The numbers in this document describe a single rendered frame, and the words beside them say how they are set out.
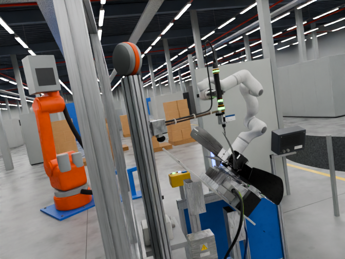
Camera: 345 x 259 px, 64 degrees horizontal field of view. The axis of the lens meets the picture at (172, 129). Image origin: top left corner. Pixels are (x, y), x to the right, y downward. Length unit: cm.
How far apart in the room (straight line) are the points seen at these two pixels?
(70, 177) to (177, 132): 557
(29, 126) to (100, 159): 1172
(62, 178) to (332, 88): 949
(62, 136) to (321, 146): 767
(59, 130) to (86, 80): 905
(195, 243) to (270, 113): 276
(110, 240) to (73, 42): 33
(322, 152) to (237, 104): 120
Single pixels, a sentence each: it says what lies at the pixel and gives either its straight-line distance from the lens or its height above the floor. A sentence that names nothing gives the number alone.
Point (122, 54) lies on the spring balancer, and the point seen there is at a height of 190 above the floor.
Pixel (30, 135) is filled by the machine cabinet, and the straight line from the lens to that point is 1220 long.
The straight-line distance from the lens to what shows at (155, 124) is 137.
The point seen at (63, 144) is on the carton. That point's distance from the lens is 951.
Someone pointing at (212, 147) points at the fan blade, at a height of 131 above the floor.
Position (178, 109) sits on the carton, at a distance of 999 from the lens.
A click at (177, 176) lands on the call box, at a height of 107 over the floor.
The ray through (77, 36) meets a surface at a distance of 47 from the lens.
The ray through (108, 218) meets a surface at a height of 148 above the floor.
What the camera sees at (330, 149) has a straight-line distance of 360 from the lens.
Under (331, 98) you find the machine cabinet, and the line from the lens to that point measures 1160.
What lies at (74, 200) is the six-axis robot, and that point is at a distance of 531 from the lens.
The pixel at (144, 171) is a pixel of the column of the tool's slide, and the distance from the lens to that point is 135.
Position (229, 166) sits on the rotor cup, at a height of 119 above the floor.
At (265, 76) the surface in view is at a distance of 411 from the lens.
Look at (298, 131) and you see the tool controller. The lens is 253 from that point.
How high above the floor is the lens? 166
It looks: 6 degrees down
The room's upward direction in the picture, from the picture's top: 10 degrees counter-clockwise
